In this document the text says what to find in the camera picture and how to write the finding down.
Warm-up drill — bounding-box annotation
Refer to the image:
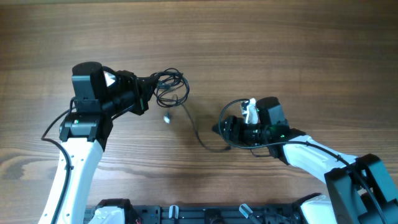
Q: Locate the black camera cable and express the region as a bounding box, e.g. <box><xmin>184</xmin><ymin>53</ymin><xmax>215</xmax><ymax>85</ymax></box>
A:
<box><xmin>40</xmin><ymin>99</ymin><xmax>77</xmax><ymax>224</ymax></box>
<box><xmin>218</xmin><ymin>98</ymin><xmax>388</xmax><ymax>224</ymax></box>

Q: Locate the black left camera cable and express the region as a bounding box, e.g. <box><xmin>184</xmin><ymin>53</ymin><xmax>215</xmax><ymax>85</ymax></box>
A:
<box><xmin>40</xmin><ymin>99</ymin><xmax>77</xmax><ymax>224</ymax></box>

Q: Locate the black usb cable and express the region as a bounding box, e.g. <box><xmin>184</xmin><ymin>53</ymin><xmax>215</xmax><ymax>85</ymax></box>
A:
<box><xmin>150</xmin><ymin>67</ymin><xmax>231</xmax><ymax>153</ymax></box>

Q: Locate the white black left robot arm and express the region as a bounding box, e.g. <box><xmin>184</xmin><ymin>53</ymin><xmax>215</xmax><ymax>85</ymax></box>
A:
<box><xmin>39</xmin><ymin>62</ymin><xmax>159</xmax><ymax>223</ymax></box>

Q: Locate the black aluminium base frame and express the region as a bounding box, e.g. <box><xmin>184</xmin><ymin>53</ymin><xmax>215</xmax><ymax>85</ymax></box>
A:
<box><xmin>90</xmin><ymin>198</ymin><xmax>312</xmax><ymax>224</ymax></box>

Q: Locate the black right camera cable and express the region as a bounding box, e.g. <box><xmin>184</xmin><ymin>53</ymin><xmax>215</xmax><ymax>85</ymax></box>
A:
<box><xmin>218</xmin><ymin>98</ymin><xmax>388</xmax><ymax>224</ymax></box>

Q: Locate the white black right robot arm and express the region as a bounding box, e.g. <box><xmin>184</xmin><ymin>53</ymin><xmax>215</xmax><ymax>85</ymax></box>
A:
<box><xmin>212</xmin><ymin>96</ymin><xmax>397</xmax><ymax>223</ymax></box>

